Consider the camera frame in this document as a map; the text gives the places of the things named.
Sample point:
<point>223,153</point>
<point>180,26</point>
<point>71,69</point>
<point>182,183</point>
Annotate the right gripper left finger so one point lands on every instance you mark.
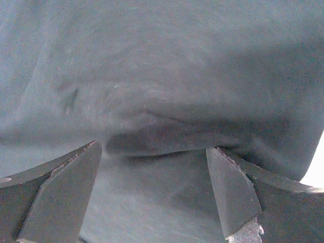
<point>48,203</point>

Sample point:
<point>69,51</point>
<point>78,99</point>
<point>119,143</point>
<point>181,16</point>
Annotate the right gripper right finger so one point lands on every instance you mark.
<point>255,205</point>

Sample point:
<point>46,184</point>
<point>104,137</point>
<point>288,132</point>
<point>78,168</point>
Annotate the black t shirt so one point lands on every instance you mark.
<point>157,83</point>

